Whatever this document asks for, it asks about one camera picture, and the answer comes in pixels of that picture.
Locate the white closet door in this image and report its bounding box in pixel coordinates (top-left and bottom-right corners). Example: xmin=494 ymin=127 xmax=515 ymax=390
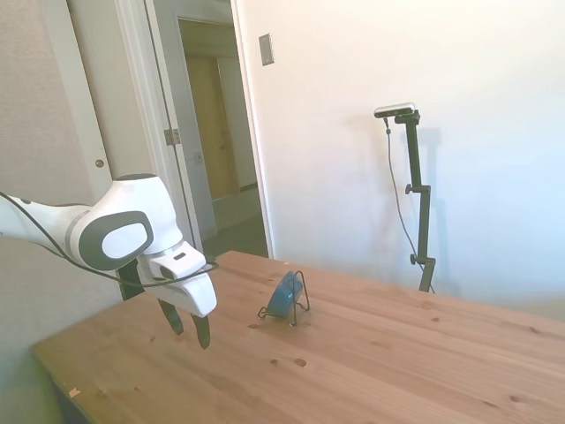
xmin=65 ymin=0 xmax=156 ymax=195

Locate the black wire plate stand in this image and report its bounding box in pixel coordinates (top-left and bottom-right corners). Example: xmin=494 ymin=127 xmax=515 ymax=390
xmin=256 ymin=269 xmax=312 ymax=329

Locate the white open door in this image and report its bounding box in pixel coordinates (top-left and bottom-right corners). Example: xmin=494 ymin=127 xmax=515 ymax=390
xmin=144 ymin=0 xmax=218 ymax=254

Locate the black camera stand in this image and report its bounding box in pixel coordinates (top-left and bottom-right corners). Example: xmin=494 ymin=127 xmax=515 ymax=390
xmin=393 ymin=110 xmax=439 ymax=293

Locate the grey wall switch plate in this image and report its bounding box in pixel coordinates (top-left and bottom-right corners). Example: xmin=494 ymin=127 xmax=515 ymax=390
xmin=258 ymin=32 xmax=276 ymax=68

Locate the wooden hallway door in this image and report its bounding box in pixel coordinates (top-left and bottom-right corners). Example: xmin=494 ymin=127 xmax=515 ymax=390
xmin=185 ymin=55 xmax=242 ymax=203

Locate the blue bowl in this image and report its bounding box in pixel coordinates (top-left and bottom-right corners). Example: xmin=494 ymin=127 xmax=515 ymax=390
xmin=265 ymin=271 xmax=306 ymax=321

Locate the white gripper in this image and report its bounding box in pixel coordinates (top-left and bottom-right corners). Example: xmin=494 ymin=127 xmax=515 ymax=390
xmin=147 ymin=241 xmax=219 ymax=351

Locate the silver exterior camera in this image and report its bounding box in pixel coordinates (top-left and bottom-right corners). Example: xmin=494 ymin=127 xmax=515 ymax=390
xmin=373 ymin=102 xmax=418 ymax=120

